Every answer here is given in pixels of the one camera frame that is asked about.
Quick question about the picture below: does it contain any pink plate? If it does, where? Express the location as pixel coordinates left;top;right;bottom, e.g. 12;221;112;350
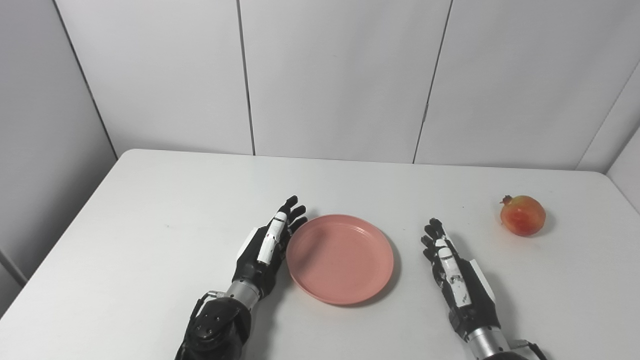
285;214;395;306

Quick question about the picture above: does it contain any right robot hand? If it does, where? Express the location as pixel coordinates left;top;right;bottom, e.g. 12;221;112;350
420;217;502;345

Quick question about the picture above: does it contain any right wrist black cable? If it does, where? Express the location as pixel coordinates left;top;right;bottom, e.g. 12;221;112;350
510;339;551;360

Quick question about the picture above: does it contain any red yellow pomegranate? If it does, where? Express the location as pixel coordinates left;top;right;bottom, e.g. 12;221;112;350
499;195;547;237

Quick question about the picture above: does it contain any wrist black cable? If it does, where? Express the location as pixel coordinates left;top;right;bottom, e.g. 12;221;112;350
510;339;551;360
186;290;227;346

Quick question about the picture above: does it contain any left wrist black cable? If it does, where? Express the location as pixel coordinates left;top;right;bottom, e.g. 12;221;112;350
186;290;227;346

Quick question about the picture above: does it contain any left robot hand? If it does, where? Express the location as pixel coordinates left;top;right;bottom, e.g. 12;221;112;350
232;195;309;300

